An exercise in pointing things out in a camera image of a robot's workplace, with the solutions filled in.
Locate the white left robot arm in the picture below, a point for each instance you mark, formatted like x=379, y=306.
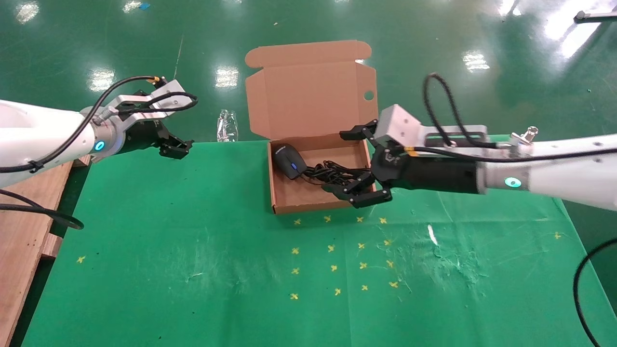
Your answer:
x=38, y=140

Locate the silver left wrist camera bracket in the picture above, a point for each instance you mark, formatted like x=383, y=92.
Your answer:
x=171, y=94

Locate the small white scrap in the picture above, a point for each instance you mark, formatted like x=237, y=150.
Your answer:
x=432, y=235

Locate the green table cloth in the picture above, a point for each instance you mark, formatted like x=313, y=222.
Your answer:
x=193, y=289

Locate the open brown cardboard box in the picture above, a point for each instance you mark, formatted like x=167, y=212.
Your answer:
x=308, y=96

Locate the metal spring clip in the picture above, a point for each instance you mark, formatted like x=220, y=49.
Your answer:
x=530, y=131

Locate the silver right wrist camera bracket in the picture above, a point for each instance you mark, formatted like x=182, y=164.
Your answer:
x=397, y=127

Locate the crumpled clear plastic bottle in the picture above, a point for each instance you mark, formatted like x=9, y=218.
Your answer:
x=227, y=126

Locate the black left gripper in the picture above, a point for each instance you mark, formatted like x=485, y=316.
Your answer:
x=142, y=137

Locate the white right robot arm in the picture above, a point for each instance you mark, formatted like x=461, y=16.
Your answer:
x=569, y=178

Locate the small blue floor scrap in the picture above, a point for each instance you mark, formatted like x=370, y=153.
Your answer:
x=143, y=6

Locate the brown wooden board table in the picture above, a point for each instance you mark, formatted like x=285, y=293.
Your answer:
x=19, y=270

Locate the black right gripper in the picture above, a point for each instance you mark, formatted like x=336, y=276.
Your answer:
x=434, y=174

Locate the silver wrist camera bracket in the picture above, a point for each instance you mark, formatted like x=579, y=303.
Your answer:
x=397, y=127
x=171, y=94

